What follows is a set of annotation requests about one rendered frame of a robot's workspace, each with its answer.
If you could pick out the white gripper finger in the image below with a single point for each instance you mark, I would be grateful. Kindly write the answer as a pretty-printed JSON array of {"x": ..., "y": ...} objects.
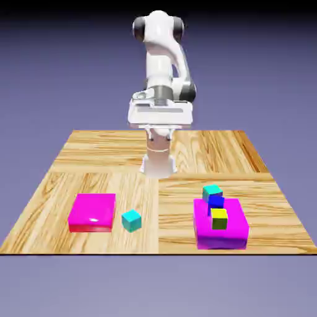
[
  {"x": 150, "y": 133},
  {"x": 169, "y": 133}
]

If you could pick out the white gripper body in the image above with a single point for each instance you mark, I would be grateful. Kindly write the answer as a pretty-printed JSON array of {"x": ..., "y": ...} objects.
[{"x": 160, "y": 115}]

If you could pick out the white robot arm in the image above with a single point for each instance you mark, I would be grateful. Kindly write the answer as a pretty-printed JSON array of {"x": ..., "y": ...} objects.
[{"x": 158, "y": 49}]

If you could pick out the small cyan cube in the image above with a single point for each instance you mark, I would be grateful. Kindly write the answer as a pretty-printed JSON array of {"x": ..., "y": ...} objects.
[
  {"x": 131, "y": 220},
  {"x": 210, "y": 190}
]

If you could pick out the small blue cube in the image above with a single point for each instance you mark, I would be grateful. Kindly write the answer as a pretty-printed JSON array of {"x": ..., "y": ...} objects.
[{"x": 216, "y": 201}]

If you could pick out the small yellow cube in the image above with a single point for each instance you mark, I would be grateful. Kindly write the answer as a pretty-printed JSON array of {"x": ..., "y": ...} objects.
[{"x": 219, "y": 218}]

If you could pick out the large pink box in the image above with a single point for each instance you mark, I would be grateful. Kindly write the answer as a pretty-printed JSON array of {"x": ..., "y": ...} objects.
[{"x": 92, "y": 213}]

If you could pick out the large magenta box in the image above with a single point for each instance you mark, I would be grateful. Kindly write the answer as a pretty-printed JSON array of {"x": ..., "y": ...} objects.
[{"x": 223, "y": 235}]

